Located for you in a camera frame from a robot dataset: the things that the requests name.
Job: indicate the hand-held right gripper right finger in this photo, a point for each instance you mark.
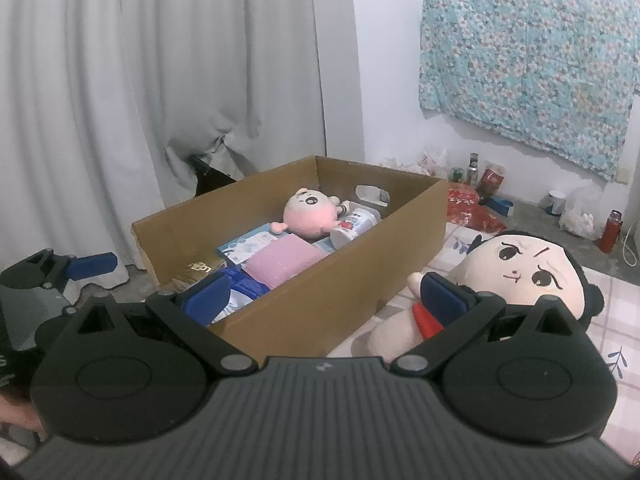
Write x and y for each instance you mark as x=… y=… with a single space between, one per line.
x=442 y=300

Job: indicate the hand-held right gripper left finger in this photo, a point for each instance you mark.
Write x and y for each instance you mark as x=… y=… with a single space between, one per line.
x=207 y=295

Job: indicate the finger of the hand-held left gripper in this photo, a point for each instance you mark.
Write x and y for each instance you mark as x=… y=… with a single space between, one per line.
x=92 y=265

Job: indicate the gold tissue box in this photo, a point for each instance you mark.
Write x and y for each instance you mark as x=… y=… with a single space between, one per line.
x=197 y=272

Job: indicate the white blue plastic pack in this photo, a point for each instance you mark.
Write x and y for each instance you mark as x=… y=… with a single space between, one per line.
x=245 y=292

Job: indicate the white printed flat pack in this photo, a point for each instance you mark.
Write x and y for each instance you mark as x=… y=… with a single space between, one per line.
x=247 y=245

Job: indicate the pink soft packet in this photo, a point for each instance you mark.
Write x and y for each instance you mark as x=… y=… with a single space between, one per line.
x=287 y=262

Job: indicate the big-head black-haired doll plush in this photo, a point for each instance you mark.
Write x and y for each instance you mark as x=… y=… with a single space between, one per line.
x=525 y=270

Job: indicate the brown cardboard box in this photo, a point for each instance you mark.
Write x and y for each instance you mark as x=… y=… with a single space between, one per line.
x=310 y=310

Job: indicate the person's left hand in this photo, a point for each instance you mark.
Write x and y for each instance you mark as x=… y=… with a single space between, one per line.
x=20 y=415

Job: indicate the blue plastic holder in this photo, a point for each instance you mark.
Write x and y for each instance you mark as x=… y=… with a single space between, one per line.
x=501 y=205

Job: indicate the white red bottle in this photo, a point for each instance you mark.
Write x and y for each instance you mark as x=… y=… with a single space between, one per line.
x=352 y=225

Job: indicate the green can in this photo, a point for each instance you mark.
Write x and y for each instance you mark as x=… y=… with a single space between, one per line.
x=456 y=175

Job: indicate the red drink carton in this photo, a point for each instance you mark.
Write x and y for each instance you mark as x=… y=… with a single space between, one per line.
x=491 y=181

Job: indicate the pink round plush toy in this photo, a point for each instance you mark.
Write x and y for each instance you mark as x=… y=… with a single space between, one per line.
x=310 y=210

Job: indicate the dark glass bottle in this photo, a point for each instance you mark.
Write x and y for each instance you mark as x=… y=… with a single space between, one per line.
x=473 y=170

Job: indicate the white red plastic bag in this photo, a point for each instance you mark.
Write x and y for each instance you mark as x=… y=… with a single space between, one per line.
x=420 y=162

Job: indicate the small white bucket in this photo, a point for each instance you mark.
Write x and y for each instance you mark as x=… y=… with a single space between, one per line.
x=556 y=203

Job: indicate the white curtain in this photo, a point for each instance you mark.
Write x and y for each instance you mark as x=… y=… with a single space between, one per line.
x=100 y=85

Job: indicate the red thermos bottle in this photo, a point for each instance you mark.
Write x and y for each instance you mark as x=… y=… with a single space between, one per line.
x=610 y=232

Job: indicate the white wall socket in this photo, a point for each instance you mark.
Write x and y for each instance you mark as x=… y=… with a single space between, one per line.
x=624 y=175

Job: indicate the floral teal wall cloth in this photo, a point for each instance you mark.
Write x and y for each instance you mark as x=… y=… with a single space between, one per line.
x=530 y=45

